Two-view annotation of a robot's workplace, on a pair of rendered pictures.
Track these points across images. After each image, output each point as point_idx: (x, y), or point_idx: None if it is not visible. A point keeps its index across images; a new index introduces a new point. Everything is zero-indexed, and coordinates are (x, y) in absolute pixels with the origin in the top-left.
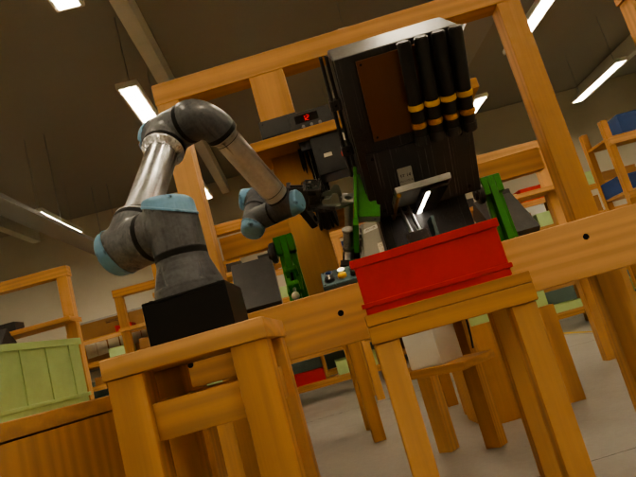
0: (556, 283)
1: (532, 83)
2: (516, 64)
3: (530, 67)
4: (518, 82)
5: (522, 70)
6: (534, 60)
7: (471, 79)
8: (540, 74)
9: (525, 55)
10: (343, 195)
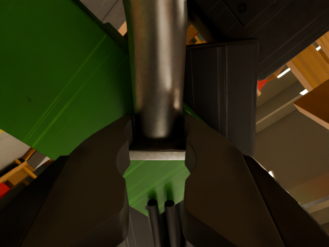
0: None
1: (295, 69)
2: (318, 85)
3: (303, 81)
4: (321, 66)
5: (306, 81)
6: (304, 84)
7: (300, 111)
8: (294, 73)
9: (310, 90)
10: (180, 157)
